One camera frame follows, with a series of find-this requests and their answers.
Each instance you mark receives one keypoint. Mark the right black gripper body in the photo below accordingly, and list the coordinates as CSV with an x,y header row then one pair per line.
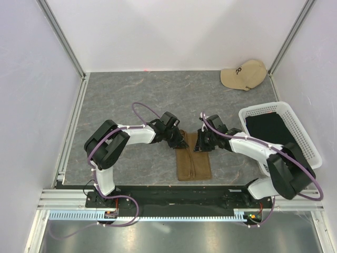
x,y
207,140

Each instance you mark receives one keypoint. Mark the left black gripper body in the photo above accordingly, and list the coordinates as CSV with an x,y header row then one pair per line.
x,y
172,136

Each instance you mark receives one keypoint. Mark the brown cloth napkin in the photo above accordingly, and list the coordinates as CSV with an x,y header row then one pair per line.
x,y
190,165

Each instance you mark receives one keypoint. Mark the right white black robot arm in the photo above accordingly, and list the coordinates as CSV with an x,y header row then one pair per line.
x,y
288,168

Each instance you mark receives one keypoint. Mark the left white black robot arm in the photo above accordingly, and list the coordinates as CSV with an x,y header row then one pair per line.
x,y
106,145

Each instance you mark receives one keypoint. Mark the black cloth in basket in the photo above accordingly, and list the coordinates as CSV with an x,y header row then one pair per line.
x,y
271,128

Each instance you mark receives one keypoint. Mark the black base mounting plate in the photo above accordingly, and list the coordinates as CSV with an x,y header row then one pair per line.
x,y
228,197

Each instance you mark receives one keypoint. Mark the beige baseball cap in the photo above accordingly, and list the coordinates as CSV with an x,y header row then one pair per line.
x,y
245,77

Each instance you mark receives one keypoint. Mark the white plastic basket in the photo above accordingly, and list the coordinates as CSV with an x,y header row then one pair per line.
x,y
292,123

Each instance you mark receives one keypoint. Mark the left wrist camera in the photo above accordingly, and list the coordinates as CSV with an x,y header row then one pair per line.
x,y
169,120

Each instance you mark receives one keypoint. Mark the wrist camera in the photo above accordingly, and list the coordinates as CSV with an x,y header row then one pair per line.
x,y
215,122
169,120

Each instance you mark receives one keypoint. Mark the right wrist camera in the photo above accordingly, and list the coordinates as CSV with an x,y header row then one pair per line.
x,y
215,122

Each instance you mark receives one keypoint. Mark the light blue cable duct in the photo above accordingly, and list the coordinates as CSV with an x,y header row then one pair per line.
x,y
94,215

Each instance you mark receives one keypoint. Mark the front aluminium rail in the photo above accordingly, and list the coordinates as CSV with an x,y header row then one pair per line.
x,y
72,199

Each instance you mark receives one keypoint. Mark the left aluminium frame post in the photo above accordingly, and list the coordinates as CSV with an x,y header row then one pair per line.
x,y
61,36

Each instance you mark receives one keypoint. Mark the aluminium frame post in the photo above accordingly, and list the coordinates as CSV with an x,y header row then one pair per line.
x,y
304,12
61,36

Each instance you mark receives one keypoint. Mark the right aluminium frame post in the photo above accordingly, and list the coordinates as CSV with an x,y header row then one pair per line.
x,y
304,12

